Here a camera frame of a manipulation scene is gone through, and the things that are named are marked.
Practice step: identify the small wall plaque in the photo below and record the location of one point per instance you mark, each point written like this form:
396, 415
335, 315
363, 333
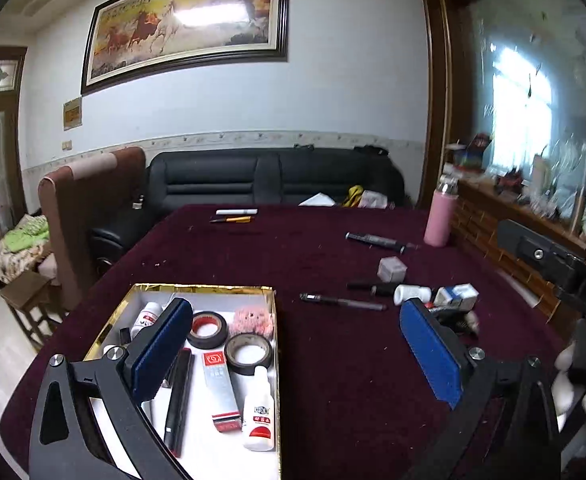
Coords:
73, 113

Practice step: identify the framed horse painting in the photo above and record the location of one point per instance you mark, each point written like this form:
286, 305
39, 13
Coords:
183, 20

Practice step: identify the pink and white bag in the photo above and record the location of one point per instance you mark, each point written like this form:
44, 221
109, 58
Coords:
374, 200

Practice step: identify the white bottle with red label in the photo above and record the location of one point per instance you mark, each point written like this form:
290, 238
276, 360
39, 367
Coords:
148, 317

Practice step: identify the pink thermos bottle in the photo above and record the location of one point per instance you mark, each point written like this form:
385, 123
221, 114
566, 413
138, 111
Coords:
440, 220

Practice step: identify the pile of shelf knickknacks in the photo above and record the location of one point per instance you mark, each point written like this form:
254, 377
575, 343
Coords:
513, 180

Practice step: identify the small metal buckle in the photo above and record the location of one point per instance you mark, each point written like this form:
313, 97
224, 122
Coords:
138, 202

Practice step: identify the wooden stool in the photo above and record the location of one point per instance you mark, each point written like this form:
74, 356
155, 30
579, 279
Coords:
38, 320

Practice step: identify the yellow cloth item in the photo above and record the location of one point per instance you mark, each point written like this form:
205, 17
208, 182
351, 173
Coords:
353, 196

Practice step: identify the black leather sofa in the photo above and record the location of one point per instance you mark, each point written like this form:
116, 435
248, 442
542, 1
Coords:
223, 175

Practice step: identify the white marker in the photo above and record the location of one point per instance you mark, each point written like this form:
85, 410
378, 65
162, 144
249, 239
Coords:
236, 212

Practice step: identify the white paper sheet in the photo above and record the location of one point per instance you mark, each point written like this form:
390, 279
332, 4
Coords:
317, 200

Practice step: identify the red white packet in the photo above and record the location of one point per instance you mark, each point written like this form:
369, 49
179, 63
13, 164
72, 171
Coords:
220, 390

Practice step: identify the wooden door with glass panes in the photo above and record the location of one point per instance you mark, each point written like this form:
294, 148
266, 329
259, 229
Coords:
3, 110

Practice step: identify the white and blue box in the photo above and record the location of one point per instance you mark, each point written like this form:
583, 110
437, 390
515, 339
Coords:
455, 296

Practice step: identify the black tape roll red core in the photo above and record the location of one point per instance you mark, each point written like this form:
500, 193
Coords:
208, 344

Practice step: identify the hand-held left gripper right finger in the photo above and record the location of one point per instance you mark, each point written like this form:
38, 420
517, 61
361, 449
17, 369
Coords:
433, 355

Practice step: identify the brown upholstered chair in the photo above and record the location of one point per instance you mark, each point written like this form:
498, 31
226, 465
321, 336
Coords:
88, 210

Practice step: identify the small white bottle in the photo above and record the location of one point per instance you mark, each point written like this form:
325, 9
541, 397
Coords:
412, 294

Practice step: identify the short thick black marker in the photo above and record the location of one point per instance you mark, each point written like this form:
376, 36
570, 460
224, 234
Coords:
373, 288

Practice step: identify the white correction fluid bottle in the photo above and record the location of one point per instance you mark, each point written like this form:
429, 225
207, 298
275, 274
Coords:
260, 420

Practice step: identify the maroon table cloth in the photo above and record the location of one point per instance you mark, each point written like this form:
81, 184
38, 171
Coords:
323, 360

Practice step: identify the black marker with pink ends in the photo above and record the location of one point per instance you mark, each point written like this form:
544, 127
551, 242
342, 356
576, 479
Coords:
178, 410

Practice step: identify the white cube eraser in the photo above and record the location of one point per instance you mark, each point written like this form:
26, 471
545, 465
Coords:
392, 270

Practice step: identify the pink fluffy round toy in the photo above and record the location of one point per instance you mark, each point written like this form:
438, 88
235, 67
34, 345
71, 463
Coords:
253, 320

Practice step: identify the large glass panel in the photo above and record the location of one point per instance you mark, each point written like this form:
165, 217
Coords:
523, 60

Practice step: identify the black pen with ribbed grip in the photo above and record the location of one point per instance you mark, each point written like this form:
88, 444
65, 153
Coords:
343, 301

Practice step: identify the green patterned cloth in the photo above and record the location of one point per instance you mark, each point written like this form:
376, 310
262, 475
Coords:
20, 240

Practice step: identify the black pen with silver barrel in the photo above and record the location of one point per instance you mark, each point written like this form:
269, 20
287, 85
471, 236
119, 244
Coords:
378, 240

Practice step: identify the gold-edged white box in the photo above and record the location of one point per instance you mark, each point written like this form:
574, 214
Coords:
208, 460

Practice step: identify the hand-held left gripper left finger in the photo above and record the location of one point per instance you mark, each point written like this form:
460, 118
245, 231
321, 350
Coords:
163, 350

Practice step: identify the yellow utility knife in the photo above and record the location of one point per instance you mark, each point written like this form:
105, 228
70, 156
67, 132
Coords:
233, 219

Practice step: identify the wooden sideboard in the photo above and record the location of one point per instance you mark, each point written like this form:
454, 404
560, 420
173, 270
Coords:
483, 220

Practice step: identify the black tape roll white core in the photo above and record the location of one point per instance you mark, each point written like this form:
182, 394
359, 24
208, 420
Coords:
248, 370

